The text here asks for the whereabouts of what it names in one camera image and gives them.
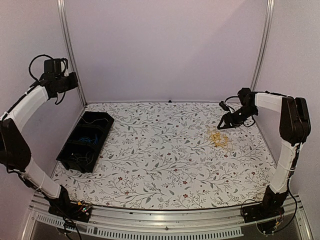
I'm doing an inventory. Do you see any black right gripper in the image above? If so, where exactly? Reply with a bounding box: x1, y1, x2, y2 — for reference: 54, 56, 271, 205
220, 105, 258, 129

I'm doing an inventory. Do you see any thin black cable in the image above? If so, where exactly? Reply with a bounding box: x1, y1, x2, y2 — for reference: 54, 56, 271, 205
68, 151, 96, 167

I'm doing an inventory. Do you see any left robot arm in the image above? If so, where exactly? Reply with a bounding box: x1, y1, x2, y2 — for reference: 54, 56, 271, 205
0, 54, 78, 217

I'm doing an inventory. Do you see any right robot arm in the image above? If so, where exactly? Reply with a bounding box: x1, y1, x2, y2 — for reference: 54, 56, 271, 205
217, 87, 311, 218

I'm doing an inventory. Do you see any floral patterned table mat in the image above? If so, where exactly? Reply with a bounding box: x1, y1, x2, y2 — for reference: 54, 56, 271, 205
52, 102, 276, 210

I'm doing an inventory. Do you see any black three-compartment bin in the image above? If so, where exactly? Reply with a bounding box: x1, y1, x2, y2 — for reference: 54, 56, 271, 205
56, 111, 115, 174

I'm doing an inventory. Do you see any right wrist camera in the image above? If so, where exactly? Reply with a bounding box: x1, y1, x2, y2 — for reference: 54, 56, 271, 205
219, 101, 235, 113

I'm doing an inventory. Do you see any left aluminium corner post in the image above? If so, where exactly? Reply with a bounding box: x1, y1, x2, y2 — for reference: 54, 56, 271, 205
56, 0, 87, 107

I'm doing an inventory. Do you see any aluminium corner post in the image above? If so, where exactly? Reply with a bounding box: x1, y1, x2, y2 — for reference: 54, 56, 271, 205
56, 0, 87, 107
250, 0, 275, 91

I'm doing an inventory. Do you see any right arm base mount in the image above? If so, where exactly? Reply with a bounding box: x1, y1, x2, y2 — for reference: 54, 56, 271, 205
240, 202, 285, 235

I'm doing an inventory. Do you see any right aluminium corner post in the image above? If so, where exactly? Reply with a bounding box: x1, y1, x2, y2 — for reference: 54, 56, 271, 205
250, 0, 275, 91

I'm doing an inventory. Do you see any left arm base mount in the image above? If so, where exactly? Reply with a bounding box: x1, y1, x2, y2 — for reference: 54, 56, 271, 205
45, 197, 92, 223

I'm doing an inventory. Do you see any aluminium front rail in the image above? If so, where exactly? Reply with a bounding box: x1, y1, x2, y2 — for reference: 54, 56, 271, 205
21, 194, 314, 240

